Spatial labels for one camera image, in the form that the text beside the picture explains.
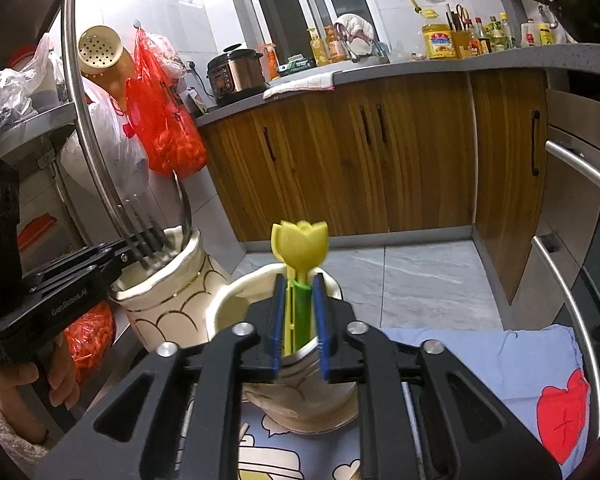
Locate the white towel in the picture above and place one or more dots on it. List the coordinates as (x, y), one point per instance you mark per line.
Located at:
(300, 85)

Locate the cream ceramic utensil holder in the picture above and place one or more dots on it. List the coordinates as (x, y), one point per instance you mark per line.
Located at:
(180, 305)
(300, 400)

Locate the wooden kitchen cabinet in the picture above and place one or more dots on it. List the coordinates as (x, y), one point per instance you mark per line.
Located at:
(380, 160)

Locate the wooden knife block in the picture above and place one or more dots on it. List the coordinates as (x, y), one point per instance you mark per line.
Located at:
(461, 42)

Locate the golden perforated ladle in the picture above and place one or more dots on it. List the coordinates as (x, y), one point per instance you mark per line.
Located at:
(100, 52)

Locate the metal spoon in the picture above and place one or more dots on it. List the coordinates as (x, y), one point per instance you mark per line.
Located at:
(182, 205)

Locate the orange oil bottle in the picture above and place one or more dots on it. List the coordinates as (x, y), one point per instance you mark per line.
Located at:
(335, 45)

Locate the clear plastic bag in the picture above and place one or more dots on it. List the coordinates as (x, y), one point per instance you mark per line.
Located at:
(5, 95)

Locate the electric pressure cooker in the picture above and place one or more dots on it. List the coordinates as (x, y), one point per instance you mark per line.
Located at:
(235, 72)

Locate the stainless steel rack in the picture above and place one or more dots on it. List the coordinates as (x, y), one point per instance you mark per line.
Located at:
(75, 60)

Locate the person's left hand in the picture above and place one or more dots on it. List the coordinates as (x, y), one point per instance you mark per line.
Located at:
(62, 375)

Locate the white plastic jug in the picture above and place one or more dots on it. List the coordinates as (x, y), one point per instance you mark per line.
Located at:
(530, 32)

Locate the red-lidded white container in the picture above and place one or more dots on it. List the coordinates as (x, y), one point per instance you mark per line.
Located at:
(25, 57)

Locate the stainless steel built-in oven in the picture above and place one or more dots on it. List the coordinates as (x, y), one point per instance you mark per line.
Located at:
(570, 195)

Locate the window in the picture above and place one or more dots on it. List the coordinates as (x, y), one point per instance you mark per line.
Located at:
(305, 5)

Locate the white printed plastic bag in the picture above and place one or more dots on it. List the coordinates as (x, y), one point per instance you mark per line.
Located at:
(169, 55)

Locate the green box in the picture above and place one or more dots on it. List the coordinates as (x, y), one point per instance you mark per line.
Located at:
(295, 64)

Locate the yellow oil bottle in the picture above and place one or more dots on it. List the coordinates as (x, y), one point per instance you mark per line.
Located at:
(316, 47)

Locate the metal faucet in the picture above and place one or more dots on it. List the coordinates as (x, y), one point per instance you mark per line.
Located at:
(351, 50)

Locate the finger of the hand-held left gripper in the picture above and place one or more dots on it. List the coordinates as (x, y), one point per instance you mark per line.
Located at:
(100, 274)
(80, 260)

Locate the row of sauce bottles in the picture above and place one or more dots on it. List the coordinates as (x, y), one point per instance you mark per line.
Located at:
(495, 35)

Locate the red plastic bag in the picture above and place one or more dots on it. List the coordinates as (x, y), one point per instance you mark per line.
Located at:
(92, 340)
(170, 130)

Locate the orange detergent bottle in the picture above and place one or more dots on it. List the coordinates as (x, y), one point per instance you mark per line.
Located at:
(271, 60)

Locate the white cloth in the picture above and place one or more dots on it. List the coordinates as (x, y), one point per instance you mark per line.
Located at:
(352, 25)

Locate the red bowl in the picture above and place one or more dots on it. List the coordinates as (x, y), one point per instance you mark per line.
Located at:
(35, 232)

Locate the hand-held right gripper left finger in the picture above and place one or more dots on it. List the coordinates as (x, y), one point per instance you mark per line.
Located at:
(278, 310)

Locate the large yellow oil jug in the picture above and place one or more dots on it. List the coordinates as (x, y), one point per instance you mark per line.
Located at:
(437, 42)

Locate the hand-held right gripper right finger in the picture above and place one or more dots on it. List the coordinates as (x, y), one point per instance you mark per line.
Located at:
(322, 320)

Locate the yellow-labelled bottle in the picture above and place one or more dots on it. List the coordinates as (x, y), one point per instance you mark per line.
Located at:
(544, 35)

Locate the yellow tulip-shaped fork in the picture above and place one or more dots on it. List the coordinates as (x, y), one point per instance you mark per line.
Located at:
(300, 245)

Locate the person's left forearm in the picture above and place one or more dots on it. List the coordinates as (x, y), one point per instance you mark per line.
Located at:
(5, 430)

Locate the blue cartoon printed cloth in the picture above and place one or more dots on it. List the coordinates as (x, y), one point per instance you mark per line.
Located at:
(455, 370)

